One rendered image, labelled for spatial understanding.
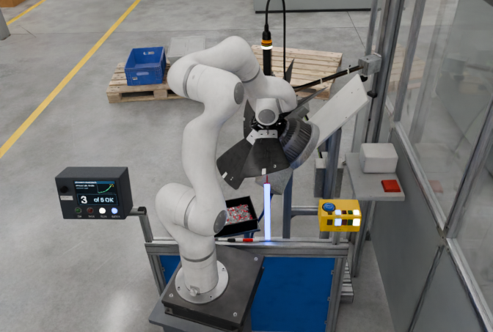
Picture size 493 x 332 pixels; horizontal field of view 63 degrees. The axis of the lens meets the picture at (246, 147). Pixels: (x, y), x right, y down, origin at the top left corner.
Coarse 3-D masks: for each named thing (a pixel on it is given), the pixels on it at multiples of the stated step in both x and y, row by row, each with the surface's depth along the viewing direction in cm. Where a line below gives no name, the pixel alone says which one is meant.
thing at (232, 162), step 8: (240, 144) 202; (248, 144) 199; (224, 152) 207; (232, 152) 204; (240, 152) 201; (248, 152) 199; (216, 160) 211; (224, 160) 206; (232, 160) 202; (240, 160) 200; (224, 168) 205; (232, 168) 202; (240, 168) 200; (232, 184) 200; (240, 184) 197
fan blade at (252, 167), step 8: (256, 144) 184; (264, 144) 182; (272, 144) 182; (280, 144) 182; (256, 152) 180; (264, 152) 178; (272, 152) 178; (280, 152) 177; (248, 160) 179; (256, 160) 177; (264, 160) 175; (272, 160) 174; (280, 160) 173; (248, 168) 176; (256, 168) 174; (264, 168) 172; (272, 168) 170; (280, 168) 169; (240, 176) 176; (248, 176) 173; (256, 176) 171
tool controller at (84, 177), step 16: (64, 176) 159; (80, 176) 158; (96, 176) 158; (112, 176) 158; (128, 176) 167; (64, 192) 159; (80, 192) 160; (96, 192) 159; (112, 192) 159; (128, 192) 167; (64, 208) 163; (96, 208) 162; (128, 208) 167
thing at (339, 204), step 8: (320, 200) 168; (328, 200) 168; (336, 200) 168; (344, 200) 168; (352, 200) 167; (320, 208) 165; (336, 208) 164; (344, 208) 164; (352, 208) 164; (320, 216) 165; (328, 216) 161; (336, 216) 161; (344, 216) 160; (352, 216) 160; (360, 216) 160; (320, 224) 165
